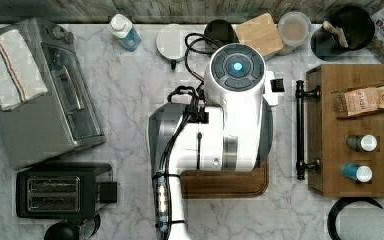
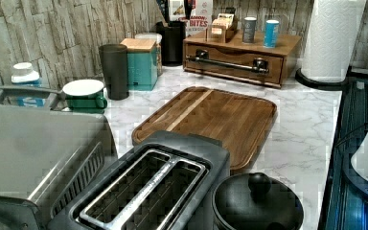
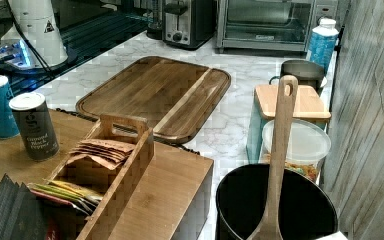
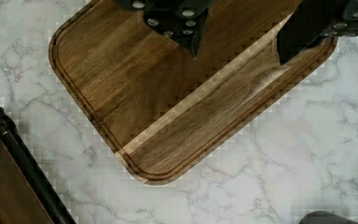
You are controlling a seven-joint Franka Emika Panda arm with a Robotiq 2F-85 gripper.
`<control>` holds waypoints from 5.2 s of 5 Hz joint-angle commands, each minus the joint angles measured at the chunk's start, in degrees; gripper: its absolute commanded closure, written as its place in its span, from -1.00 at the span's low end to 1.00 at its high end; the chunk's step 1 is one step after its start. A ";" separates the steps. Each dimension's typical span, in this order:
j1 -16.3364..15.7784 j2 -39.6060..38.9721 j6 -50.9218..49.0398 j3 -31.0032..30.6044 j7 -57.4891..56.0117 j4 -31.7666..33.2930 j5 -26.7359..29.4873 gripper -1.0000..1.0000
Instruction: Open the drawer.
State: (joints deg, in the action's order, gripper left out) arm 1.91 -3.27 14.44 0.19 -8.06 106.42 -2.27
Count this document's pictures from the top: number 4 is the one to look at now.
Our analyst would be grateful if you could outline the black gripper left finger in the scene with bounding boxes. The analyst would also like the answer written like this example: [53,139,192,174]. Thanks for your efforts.
[114,0,214,59]

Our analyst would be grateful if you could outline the black drawer handle bar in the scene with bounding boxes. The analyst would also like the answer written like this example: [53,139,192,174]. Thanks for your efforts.
[0,106,76,224]

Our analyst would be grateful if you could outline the dark grey cylindrical canister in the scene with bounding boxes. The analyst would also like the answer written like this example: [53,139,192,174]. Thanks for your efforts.
[299,211,358,224]

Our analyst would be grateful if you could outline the wooden cutting board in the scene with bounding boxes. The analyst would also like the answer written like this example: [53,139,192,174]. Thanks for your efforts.
[48,0,337,185]

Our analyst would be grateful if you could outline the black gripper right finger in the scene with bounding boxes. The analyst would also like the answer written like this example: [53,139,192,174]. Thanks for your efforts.
[277,0,358,64]

